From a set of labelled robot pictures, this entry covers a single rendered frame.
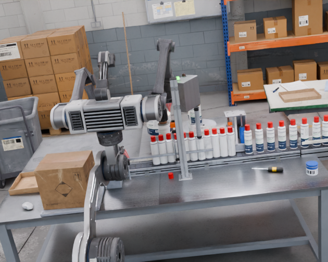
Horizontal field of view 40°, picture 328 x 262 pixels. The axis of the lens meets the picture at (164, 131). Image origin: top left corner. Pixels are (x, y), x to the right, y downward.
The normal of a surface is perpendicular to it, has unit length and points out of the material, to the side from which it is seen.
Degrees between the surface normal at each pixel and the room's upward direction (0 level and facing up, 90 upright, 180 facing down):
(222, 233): 0
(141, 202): 0
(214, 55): 90
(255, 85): 90
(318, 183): 0
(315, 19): 90
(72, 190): 90
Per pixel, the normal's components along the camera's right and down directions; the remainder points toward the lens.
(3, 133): 0.22, 0.39
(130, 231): -0.13, -0.92
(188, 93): 0.81, 0.11
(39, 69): -0.04, 0.38
